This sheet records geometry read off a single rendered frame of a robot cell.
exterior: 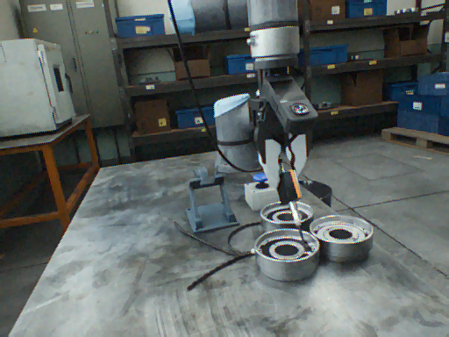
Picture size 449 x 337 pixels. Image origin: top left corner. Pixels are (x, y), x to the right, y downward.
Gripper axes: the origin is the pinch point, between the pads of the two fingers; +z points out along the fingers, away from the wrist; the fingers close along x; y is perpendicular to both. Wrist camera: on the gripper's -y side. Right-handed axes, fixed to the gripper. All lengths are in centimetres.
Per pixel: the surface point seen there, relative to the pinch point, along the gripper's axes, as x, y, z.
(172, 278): 21.4, -0.7, 13.2
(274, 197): -4.6, 18.4, 10.4
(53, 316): 39.5, -3.7, 13.2
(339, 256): -5.6, -7.4, 11.7
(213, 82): -62, 339, -1
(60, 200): 86, 187, 57
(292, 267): 3.6, -9.3, 10.1
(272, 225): 1.5, 4.2, 9.9
